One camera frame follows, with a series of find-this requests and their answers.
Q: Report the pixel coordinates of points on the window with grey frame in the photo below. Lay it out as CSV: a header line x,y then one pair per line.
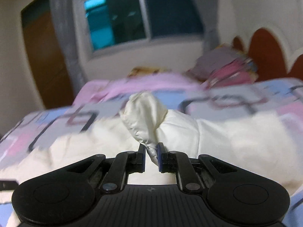
x,y
115,25

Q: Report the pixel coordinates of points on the patterned grey blue pink bedspread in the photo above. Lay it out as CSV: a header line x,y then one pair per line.
x,y
217,104

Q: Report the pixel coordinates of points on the stack of folded clothes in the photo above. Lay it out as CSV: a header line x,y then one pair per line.
x,y
222,67

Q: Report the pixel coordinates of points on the brown wooden door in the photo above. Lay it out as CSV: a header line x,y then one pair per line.
x,y
44,55

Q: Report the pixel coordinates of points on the pink blanket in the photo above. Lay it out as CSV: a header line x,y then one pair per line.
x,y
142,85

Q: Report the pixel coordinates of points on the yellow patterned pillow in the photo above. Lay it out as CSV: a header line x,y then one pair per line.
x,y
140,71

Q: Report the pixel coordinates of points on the red white scalloped headboard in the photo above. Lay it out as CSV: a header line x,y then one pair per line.
x,y
270,54

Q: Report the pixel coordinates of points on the grey curtain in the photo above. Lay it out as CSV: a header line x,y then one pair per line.
x,y
208,13
63,22

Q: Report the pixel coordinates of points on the grey left curtain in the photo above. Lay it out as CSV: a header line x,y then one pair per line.
x,y
63,22

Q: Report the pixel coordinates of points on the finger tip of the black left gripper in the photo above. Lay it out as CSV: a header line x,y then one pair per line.
x,y
6,185

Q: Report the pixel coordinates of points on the grey right curtain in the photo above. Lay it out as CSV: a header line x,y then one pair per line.
x,y
208,13

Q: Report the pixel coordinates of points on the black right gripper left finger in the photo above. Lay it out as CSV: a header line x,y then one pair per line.
x,y
118,169

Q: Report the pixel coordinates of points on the white puffy down jacket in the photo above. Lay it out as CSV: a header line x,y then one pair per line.
x,y
248,170

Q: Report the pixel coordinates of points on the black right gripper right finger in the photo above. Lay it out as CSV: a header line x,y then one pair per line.
x,y
179,164

